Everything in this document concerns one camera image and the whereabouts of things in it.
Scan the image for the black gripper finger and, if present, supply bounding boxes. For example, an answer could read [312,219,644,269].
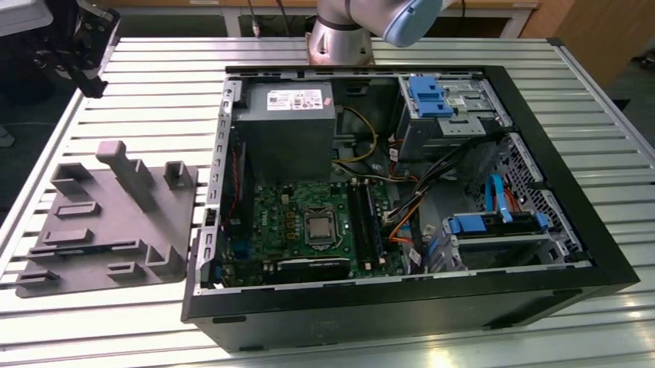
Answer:
[74,10,121,99]

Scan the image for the black RAM slot white clips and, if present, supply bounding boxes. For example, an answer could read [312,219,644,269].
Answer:
[351,179,372,269]

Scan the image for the grey parts rack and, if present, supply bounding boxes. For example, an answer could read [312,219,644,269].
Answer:
[14,140,201,298]

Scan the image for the grey power supply unit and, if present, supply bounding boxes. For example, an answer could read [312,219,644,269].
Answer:
[232,81,339,185]

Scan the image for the green motherboard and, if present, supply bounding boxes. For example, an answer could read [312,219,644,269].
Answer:
[219,179,411,287]

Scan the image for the silver CPU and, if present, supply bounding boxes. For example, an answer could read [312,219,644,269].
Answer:
[305,214,335,239]

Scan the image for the black graphics card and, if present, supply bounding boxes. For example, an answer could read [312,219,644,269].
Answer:
[263,256,353,285]

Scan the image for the blue drive bay latch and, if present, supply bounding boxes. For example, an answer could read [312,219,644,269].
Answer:
[407,75,455,119]

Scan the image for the metal drive cage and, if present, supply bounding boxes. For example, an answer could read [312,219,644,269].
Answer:
[396,74,512,162]

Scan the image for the black open PC case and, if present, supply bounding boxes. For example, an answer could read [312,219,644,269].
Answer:
[181,64,640,353]

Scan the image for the wooden desk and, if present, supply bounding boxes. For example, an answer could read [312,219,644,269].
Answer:
[439,0,543,39]

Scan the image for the hard disk in blue carrier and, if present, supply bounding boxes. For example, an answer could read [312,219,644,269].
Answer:
[445,212,555,241]

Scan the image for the metal disk bay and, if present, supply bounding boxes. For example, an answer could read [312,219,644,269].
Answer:
[441,212,589,269]

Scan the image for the wooden cabinet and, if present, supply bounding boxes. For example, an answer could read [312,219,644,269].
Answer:
[520,0,655,87]

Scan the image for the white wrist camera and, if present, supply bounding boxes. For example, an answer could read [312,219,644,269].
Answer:
[0,0,53,38]

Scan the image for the yellow wire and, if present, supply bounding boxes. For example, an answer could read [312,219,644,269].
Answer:
[331,106,380,166]

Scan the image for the black cable bundle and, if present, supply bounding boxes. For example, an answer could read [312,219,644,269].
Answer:
[383,132,501,224]

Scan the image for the orange red power cable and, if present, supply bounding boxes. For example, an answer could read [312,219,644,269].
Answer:
[385,202,427,245]

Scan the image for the blue data wire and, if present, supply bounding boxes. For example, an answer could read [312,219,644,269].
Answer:
[487,173,516,224]

